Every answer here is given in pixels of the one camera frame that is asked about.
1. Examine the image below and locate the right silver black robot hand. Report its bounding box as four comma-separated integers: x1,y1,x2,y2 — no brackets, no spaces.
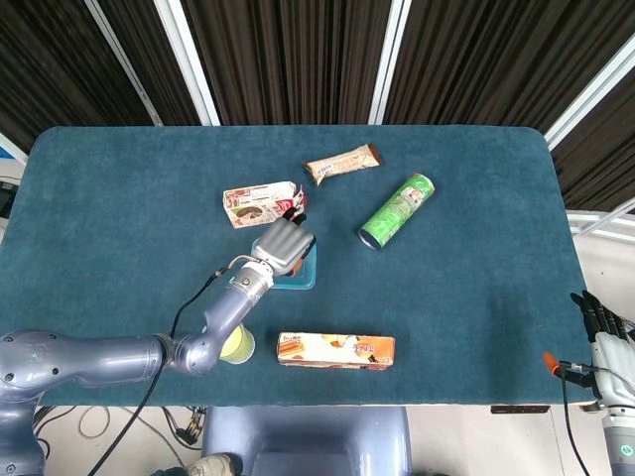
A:
542,291,635,412

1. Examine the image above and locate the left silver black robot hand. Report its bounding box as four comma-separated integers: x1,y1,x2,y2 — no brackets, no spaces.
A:
250,206,318,279

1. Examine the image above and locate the blue plastic lid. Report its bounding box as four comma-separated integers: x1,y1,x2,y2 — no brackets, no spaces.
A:
251,236,318,292

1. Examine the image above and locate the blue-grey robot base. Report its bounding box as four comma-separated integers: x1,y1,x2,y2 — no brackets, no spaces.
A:
199,406,414,476

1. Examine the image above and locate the red white snack carton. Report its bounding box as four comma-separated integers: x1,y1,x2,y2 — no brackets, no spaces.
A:
222,180,309,230

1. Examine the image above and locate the orange egg roll box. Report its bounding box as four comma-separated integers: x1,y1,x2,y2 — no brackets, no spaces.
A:
277,331,397,371

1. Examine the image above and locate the brown beige snack bar wrapper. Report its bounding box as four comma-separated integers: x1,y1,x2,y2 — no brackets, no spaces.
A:
304,143,383,186

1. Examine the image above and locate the black table control panel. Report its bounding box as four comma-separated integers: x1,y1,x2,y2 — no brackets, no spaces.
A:
490,405,551,415

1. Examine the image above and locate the yellow tennis ball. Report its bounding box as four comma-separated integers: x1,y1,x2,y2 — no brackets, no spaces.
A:
221,326,248,359

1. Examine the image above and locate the clear tennis ball tube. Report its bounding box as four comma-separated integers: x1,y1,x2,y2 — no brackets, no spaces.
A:
217,324,257,366

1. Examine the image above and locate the green chips can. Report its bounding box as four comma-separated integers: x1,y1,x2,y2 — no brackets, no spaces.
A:
359,172,437,253

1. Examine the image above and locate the blue velvet table cloth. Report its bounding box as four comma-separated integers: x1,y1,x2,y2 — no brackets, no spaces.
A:
0,125,596,409

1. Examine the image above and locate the dark pleated curtain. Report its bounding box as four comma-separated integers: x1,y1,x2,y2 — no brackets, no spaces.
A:
0,0,635,212

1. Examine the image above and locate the white sneaker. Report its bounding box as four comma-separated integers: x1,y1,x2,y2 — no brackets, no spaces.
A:
188,453,234,476

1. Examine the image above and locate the blue white sign board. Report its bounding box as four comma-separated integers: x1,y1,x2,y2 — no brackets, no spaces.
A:
0,131,29,165

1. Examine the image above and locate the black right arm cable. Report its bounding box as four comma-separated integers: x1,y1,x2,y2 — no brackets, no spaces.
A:
558,366,592,476

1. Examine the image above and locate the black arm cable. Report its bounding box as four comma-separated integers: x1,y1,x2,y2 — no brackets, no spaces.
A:
88,255,254,476
558,366,592,476

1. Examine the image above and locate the white metal rail frame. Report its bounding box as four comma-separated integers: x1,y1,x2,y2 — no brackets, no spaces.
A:
567,197,635,244

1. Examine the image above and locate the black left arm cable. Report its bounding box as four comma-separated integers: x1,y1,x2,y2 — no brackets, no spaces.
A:
88,255,254,476

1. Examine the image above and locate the white frame post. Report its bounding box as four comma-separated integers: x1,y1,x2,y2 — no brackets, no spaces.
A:
368,0,413,126
544,37,635,150
153,0,221,127

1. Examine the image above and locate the black floor cable bundle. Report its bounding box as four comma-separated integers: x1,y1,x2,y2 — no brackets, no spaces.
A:
163,406,207,450

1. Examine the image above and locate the thin grey frame post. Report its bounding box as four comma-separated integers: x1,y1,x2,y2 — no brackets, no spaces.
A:
82,0,163,126

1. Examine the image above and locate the white floor cable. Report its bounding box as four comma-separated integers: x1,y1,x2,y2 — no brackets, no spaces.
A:
77,406,111,440

